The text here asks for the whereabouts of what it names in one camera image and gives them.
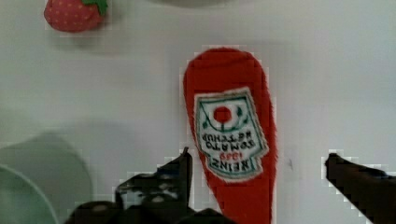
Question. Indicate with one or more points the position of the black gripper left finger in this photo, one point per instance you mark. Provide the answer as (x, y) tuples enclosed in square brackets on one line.
[(158, 198)]

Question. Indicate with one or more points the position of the red plush ketchup bottle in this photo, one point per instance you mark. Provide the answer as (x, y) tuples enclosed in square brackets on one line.
[(232, 123)]

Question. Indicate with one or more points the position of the green mug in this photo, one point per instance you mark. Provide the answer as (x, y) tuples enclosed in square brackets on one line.
[(42, 180)]

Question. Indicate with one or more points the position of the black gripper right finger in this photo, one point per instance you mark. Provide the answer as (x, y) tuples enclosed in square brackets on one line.
[(371, 191)]

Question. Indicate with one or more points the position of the pink toy strawberry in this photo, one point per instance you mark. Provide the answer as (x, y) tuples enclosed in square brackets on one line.
[(74, 16)]

